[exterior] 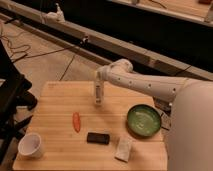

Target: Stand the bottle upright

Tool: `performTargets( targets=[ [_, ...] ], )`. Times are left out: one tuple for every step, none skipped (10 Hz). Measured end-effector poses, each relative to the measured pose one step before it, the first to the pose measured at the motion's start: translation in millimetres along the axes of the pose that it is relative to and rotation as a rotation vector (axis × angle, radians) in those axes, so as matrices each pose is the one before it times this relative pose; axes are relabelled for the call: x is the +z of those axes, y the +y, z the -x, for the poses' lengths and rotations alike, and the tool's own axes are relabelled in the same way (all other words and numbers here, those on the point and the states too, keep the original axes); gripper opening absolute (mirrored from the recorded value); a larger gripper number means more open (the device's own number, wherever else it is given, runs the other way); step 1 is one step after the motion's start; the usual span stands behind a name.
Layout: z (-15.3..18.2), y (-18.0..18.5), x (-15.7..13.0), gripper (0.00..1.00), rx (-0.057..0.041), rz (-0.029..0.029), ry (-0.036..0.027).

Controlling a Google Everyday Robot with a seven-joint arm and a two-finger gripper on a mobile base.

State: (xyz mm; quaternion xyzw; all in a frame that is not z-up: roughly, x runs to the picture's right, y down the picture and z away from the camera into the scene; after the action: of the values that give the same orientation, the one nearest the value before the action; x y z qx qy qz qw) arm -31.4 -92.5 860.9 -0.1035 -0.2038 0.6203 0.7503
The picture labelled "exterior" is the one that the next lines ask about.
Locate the orange carrot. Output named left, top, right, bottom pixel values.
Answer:
left=72, top=112, right=81, bottom=132

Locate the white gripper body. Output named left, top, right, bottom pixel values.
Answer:
left=94, top=66, right=107, bottom=105

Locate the white object on beam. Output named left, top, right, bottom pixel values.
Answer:
left=46, top=4, right=65, bottom=22

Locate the black floor cable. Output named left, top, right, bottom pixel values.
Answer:
left=0, top=34, right=89, bottom=82

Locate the white paper cup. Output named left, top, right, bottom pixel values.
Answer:
left=18, top=133, right=44, bottom=158

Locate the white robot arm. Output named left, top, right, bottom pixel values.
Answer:
left=95, top=59, right=213, bottom=171

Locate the black rectangular block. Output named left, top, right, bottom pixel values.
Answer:
left=87, top=132, right=110, bottom=145

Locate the black chair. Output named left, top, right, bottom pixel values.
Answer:
left=0, top=41, right=37, bottom=164

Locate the green bowl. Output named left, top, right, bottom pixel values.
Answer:
left=127, top=104, right=161, bottom=137

